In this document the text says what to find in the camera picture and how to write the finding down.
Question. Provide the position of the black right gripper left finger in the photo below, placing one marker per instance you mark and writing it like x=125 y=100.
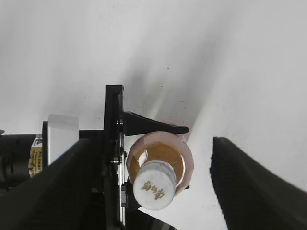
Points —
x=59 y=198

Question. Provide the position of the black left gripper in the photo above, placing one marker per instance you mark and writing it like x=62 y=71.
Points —
x=107 y=205

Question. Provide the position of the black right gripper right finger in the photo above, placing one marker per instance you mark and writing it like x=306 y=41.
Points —
x=250 y=196

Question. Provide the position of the pink oolong tea bottle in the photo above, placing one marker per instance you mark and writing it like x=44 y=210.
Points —
x=162 y=146

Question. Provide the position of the white bottle cap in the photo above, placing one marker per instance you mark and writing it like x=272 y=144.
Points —
x=155 y=185

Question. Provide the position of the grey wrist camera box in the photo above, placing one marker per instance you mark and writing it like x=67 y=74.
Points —
x=59 y=133

